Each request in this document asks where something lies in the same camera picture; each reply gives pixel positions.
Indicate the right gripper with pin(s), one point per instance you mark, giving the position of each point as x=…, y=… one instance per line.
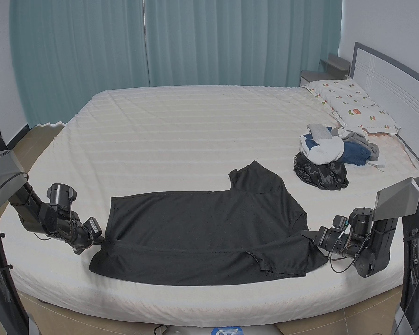
x=330, y=242

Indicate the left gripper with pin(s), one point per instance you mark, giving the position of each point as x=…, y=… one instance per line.
x=78, y=237

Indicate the black T-shirt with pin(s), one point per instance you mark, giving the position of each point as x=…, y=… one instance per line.
x=202, y=229

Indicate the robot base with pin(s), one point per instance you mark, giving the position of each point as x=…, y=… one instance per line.
x=223, y=332

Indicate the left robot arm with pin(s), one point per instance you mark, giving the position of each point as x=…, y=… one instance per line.
x=28, y=211

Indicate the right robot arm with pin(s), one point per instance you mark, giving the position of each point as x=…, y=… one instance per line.
x=405, y=201

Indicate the pile of clothes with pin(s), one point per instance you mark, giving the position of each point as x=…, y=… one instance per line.
x=335, y=152

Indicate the bed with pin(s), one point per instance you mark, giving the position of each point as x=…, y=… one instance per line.
x=195, y=134

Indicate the white printed pillow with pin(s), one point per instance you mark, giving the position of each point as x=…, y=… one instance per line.
x=352, y=103

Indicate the grey bedside table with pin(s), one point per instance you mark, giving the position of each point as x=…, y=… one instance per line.
x=326, y=68

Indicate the blue-green curtain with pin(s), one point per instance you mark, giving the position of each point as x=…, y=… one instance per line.
x=237, y=30
x=80, y=47

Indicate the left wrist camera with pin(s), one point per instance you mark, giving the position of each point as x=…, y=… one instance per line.
x=95, y=227

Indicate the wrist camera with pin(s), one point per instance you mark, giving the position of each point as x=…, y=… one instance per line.
x=95, y=227
x=340, y=222

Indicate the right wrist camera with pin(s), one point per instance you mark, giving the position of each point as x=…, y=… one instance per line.
x=340, y=222

